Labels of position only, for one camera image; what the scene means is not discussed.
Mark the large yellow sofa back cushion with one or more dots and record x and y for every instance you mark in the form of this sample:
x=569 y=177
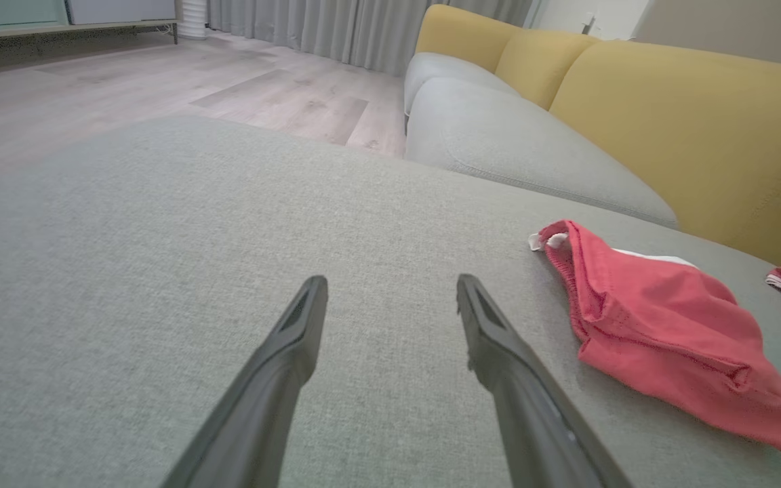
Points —
x=702 y=135

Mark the medium yellow sofa back cushion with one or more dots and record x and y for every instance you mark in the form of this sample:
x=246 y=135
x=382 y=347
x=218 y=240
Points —
x=539 y=61

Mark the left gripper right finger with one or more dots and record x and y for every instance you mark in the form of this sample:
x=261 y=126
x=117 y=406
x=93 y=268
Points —
x=533 y=420

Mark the small yellow sofa back cushion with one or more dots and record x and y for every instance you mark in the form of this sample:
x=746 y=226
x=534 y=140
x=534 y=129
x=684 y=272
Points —
x=458 y=34

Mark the white ribbed cylinder appliance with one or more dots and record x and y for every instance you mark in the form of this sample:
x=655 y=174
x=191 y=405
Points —
x=192 y=17

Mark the large grey sofa seat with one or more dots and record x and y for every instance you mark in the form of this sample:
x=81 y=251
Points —
x=160 y=271

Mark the grey curtain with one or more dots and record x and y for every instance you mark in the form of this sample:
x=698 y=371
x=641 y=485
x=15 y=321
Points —
x=329 y=27

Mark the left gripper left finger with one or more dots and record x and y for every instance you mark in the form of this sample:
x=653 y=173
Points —
x=262 y=400

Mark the pale low cabinet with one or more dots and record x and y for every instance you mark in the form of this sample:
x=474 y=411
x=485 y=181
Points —
x=24 y=13

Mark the small grey sofa seat cushion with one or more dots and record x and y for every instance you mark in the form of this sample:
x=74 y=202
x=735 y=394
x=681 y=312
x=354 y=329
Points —
x=431 y=68

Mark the red basketball shorts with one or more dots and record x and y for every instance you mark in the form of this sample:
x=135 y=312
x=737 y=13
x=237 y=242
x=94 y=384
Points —
x=668 y=339

